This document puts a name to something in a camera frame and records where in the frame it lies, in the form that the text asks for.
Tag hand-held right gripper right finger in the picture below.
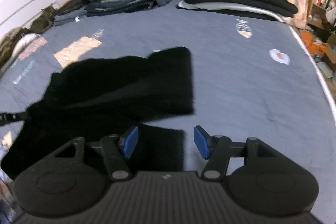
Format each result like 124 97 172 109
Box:
193 125 285 181

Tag black drawstring pants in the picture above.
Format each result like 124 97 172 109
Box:
0 46 196 180

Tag tabby cat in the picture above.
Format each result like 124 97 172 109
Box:
31 4 58 33

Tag white pillow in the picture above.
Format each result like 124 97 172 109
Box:
12 32 40 57

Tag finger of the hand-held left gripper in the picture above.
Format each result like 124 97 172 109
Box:
0 112 30 127

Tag low stack of grey clothes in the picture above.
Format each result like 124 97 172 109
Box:
53 7 89 27

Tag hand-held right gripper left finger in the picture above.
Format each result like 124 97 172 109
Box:
54 125 139 182

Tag cardboard box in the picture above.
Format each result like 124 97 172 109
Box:
323 34 336 73

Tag orange box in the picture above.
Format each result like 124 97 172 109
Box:
300 30 328 57

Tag olive blanket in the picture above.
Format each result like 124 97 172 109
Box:
0 27 32 71

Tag grey printed quilt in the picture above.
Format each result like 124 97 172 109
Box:
0 0 336 224

